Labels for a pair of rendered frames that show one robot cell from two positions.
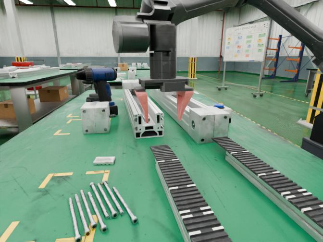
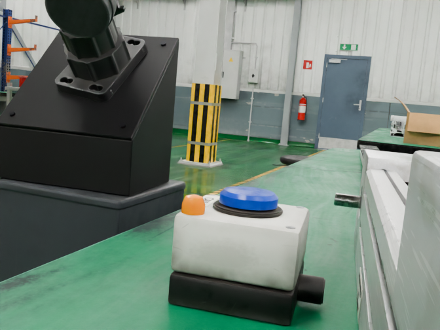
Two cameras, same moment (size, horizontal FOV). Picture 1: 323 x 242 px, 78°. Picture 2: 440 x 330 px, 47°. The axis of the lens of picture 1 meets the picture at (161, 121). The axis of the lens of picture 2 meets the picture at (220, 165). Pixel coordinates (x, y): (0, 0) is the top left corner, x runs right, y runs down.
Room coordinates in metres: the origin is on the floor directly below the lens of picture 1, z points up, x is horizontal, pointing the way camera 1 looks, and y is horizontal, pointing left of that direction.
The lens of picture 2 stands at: (1.14, -0.11, 0.91)
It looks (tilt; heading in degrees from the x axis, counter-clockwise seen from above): 7 degrees down; 207
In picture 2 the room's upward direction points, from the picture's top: 5 degrees clockwise
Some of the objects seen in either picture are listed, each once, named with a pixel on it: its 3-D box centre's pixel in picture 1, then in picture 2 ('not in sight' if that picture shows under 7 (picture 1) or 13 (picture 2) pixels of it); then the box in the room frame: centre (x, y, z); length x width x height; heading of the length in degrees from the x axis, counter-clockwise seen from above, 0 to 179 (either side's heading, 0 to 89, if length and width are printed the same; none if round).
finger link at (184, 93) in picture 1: (173, 101); not in sight; (0.45, -0.03, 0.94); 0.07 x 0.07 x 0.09; 13
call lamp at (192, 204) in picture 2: not in sight; (193, 203); (0.86, -0.27, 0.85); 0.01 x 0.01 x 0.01
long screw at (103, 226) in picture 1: (95, 209); not in sight; (0.29, 0.12, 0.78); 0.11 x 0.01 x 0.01; 32
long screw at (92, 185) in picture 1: (98, 199); not in sight; (0.32, 0.12, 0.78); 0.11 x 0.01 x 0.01; 32
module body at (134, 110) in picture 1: (136, 102); not in sight; (1.02, 0.13, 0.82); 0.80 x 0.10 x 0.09; 13
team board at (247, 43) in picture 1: (242, 60); not in sight; (6.22, -2.41, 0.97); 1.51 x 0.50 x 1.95; 27
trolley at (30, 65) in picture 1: (30, 81); not in sight; (4.99, 3.25, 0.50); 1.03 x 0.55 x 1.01; 12
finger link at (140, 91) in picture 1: (152, 102); not in sight; (0.44, 0.02, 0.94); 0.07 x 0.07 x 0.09; 13
